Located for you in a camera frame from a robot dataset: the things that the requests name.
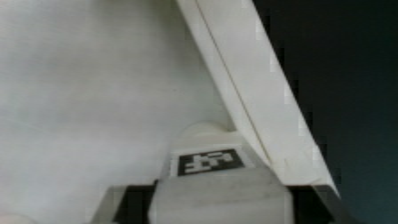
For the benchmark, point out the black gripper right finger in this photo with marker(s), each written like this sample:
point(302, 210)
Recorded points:
point(332, 203)

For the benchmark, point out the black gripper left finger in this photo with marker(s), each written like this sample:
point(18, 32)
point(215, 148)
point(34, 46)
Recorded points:
point(108, 205)

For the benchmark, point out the white square tabletop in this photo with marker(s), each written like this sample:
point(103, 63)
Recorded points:
point(105, 88)

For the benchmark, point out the white table leg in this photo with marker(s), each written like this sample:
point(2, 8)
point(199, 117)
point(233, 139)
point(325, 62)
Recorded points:
point(217, 188)

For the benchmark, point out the white U-shaped obstacle fence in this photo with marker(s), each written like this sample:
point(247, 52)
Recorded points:
point(241, 43)

